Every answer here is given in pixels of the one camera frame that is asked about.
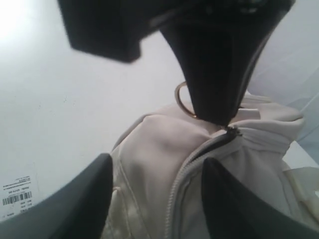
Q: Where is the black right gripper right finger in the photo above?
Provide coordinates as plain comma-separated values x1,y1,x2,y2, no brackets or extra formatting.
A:
203,157,319,239

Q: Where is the white barcode hang tag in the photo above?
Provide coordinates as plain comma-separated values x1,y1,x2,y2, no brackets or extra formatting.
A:
0,176,33,222

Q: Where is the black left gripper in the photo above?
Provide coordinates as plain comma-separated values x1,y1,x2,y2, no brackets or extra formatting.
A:
149,0,292,124

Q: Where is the cream satin duffel bag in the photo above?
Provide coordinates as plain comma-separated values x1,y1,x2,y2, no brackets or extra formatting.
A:
101,96,319,239

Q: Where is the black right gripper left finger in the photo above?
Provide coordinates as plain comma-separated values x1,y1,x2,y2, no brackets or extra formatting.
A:
0,153,113,239

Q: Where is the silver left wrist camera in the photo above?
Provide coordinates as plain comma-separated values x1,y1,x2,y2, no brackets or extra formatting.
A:
58,0,176,63

